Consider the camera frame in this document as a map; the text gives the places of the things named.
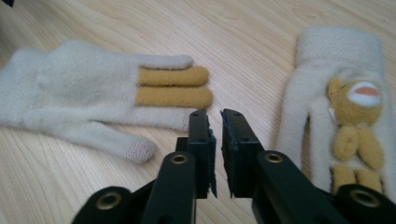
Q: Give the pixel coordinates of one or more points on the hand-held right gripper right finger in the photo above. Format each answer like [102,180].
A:
[239,155]

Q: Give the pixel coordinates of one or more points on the plain white and yellow glove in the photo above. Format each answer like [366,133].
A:
[84,93]

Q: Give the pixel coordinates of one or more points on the white glove with yellow bear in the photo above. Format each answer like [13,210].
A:
[314,99]

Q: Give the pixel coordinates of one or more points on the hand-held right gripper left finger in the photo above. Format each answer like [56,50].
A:
[199,149]

